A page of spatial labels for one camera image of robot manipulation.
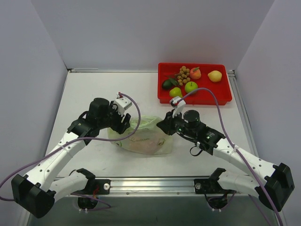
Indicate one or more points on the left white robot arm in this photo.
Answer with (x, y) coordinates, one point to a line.
(38, 189)

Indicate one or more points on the dark green avocado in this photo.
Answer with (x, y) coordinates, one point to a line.
(167, 84)

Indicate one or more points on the green apple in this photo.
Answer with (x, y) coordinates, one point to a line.
(190, 87)

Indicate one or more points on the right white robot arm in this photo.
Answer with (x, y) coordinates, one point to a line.
(272, 184)

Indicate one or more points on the brown longan bunch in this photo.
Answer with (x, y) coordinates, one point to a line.
(181, 78)

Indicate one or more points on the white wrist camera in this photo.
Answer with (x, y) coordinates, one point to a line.
(122, 104)
(178, 105)

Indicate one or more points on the orange peach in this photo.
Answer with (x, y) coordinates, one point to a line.
(195, 73)

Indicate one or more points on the red plastic tray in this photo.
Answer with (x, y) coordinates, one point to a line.
(221, 89)

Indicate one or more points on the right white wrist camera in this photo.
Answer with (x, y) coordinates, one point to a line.
(178, 105)

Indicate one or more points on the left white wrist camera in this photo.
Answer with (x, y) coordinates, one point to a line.
(122, 104)

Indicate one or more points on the green pear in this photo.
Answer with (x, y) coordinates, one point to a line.
(175, 92)

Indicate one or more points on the yellow lemon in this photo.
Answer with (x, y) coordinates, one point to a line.
(215, 76)

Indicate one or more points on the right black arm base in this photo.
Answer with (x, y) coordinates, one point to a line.
(216, 197)

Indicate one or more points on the aluminium front rail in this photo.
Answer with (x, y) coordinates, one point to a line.
(152, 186)

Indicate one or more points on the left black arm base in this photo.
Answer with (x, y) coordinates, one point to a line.
(88, 198)

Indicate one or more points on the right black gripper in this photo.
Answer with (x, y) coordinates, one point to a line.
(168, 123)

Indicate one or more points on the pale green plastic bag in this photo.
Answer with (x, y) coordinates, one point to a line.
(148, 139)

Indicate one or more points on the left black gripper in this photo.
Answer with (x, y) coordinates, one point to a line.
(120, 120)

